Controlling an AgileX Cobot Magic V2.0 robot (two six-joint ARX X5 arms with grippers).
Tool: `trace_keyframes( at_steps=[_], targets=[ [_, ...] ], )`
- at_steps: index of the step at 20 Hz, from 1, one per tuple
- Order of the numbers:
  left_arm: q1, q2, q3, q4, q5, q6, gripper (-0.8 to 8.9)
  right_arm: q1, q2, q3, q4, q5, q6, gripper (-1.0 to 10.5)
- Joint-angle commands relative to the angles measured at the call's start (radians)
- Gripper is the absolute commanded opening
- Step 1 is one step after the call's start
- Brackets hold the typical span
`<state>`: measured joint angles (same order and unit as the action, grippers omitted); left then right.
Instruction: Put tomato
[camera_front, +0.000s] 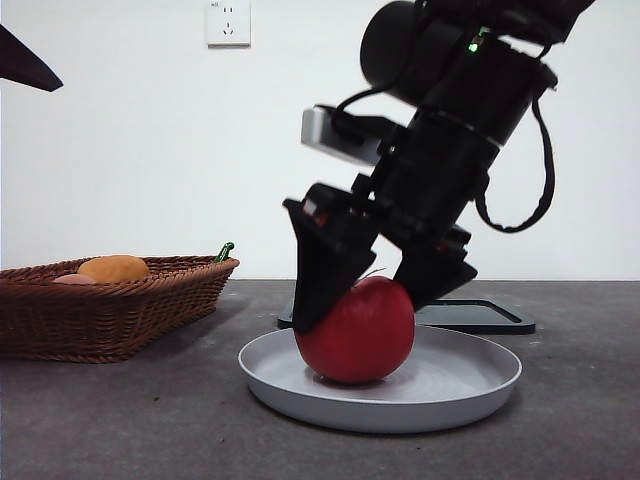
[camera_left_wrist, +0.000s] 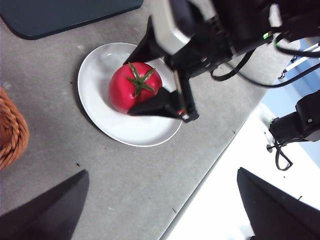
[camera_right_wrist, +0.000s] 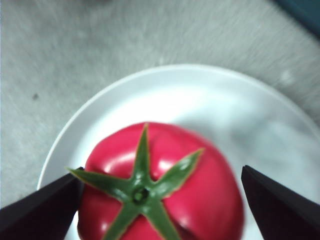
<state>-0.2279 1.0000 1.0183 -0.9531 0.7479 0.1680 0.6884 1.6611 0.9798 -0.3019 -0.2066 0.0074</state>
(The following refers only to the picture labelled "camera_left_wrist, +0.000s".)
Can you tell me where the red tomato with green stem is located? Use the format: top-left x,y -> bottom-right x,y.
108,62 -> 163,116

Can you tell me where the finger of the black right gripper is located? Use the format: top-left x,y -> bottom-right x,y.
122,15 -> 166,66
127,86 -> 185,121

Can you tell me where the white platform surface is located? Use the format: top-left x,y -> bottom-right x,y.
159,101 -> 320,240

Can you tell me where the white round plate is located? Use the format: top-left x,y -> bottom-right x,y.
77,42 -> 184,148

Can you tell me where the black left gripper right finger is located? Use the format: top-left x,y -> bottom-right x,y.
236,167 -> 320,240

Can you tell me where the pale grey camera box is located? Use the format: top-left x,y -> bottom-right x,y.
149,0 -> 201,56

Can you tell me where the brown wicker basket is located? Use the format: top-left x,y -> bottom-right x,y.
0,86 -> 31,172

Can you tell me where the long black cable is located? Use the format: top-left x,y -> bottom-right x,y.
210,48 -> 320,89

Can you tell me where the looped black cable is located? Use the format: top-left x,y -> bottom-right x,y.
266,139 -> 294,172

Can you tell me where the dark rectangular tray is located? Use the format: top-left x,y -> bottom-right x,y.
0,0 -> 144,41

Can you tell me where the white metal frame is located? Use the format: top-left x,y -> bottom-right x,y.
277,41 -> 320,80

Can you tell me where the short black cable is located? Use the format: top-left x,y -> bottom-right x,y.
273,31 -> 320,59

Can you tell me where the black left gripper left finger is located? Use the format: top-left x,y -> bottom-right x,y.
0,169 -> 90,240

